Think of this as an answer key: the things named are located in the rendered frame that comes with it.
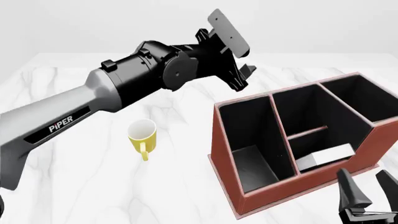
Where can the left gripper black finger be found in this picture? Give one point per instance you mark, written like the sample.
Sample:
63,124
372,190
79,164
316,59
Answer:
248,70

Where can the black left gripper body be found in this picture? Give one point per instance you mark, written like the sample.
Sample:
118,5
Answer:
225,63

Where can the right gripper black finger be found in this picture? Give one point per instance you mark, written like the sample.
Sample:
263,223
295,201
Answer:
353,191
391,189

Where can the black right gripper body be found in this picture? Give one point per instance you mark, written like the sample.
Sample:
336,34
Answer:
370,218

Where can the silver and black left arm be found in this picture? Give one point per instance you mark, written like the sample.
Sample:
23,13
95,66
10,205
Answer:
102,93

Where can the red-brown desk caddy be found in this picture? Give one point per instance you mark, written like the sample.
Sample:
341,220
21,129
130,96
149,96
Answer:
314,186

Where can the white flat book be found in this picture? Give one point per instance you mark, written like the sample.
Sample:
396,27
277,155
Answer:
329,154

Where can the grey plate on black stalk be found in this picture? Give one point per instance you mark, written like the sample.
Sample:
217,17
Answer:
228,32

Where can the yellow mug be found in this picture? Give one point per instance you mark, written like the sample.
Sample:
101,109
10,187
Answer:
141,140

